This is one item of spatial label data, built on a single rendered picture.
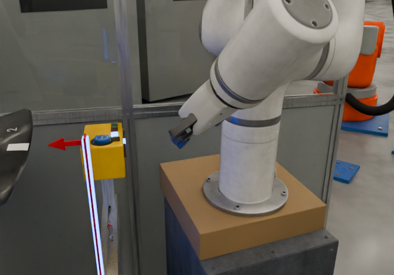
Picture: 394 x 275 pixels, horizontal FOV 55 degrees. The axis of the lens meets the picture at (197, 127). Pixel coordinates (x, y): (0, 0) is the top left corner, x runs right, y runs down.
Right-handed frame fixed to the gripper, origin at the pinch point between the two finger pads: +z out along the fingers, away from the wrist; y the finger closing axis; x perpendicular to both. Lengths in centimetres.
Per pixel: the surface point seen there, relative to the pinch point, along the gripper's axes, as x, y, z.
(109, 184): -5.9, 5.5, 45.3
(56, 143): -11.5, 18.9, 10.0
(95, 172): -9.0, 9.2, 36.2
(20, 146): -13.9, 24.0, 10.0
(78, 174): -22, 1, 91
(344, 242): 82, -114, 130
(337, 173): 59, -179, 168
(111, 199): -2.6, 6.3, 48.3
